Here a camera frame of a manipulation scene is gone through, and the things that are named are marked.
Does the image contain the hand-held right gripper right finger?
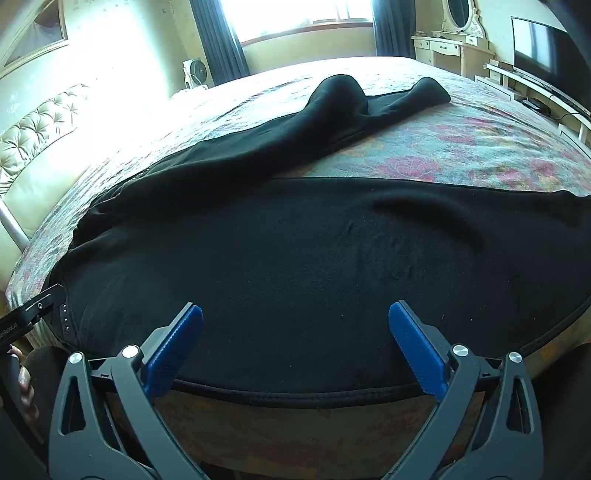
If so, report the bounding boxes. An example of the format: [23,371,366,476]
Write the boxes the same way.
[388,300,546,480]

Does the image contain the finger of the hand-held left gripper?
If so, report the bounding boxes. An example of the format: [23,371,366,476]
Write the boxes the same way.
[21,285,65,324]

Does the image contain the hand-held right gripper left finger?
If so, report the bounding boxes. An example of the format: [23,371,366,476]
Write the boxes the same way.
[48,302,218,480]

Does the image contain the black pants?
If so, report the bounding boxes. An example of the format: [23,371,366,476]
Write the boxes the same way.
[46,74,591,404]

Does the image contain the person's left hand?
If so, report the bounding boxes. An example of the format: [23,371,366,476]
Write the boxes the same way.
[8,346,40,422]

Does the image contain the person's leg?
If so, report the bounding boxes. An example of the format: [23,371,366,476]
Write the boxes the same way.
[21,344,64,428]

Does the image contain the grey metal bar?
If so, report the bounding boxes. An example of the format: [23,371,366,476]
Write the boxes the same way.
[0,199,29,254]

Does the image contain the cream tufted headboard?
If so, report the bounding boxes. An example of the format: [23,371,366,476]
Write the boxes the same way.
[0,83,95,278]

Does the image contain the floral bedspread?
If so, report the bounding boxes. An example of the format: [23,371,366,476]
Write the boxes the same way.
[9,58,591,462]

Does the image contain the white fan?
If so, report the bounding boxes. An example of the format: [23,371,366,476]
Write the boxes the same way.
[182,58,210,89]

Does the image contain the white television stand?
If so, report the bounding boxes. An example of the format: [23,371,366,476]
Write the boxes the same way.
[475,61,591,155]

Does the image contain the cream dressing table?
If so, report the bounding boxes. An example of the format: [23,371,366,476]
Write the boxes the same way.
[412,31,493,80]

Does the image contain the dark blue curtain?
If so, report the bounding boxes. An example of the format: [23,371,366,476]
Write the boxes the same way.
[372,0,417,59]
[189,0,251,88]

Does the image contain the black television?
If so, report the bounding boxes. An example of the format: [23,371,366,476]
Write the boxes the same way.
[510,17,591,117]

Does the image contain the oval mirror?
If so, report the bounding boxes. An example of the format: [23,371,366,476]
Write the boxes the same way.
[441,0,486,41]

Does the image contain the window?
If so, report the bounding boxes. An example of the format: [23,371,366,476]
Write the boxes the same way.
[221,0,376,46]

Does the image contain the framed wall picture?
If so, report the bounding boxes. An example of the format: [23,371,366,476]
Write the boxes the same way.
[0,0,70,78]

